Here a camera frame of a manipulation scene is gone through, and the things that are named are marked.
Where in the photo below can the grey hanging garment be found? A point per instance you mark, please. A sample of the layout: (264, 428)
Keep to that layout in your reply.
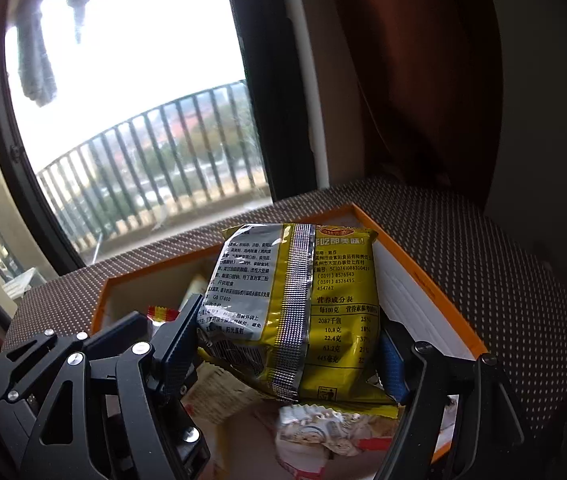
(36, 60)
(79, 0)

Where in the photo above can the cream snack packet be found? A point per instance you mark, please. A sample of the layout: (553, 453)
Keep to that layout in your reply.
(194, 287)

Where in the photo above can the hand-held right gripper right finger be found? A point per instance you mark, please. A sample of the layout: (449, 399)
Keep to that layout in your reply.
(393, 365)

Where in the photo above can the white red snack packet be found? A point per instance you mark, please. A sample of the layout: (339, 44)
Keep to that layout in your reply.
(323, 435)

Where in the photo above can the black balcony railing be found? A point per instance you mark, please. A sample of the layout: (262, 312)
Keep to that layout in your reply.
(88, 143)

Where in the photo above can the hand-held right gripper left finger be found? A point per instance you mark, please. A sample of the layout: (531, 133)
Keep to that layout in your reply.
(181, 345)

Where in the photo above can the outdoor air conditioner unit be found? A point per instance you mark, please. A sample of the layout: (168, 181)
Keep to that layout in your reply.
(23, 282)

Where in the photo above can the pale yellow chip packet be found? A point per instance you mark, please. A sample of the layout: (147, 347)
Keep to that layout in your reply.
(223, 395)

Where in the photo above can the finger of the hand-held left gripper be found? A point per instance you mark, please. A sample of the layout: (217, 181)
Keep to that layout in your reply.
(113, 331)

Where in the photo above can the yellow noodle packet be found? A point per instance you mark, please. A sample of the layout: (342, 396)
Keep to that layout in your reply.
(333, 310)

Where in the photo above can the orange cardboard box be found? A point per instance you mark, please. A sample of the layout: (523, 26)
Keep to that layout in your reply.
(413, 285)

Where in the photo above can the black window frame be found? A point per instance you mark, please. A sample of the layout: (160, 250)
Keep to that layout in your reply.
(283, 110)

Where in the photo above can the red yellow snack packet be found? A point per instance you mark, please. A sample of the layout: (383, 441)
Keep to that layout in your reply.
(163, 313)

